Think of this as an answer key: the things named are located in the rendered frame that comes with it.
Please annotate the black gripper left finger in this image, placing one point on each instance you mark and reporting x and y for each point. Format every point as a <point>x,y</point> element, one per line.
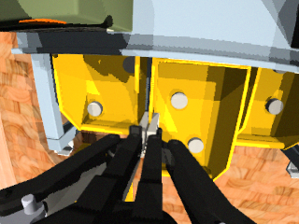
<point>110,164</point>

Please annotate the yellow bin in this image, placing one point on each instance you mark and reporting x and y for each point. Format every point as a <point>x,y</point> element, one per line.
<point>82,79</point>
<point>264,129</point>
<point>130,193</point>
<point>216,97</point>

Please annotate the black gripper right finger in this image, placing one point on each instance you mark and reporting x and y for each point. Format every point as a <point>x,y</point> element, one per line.
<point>202,199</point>

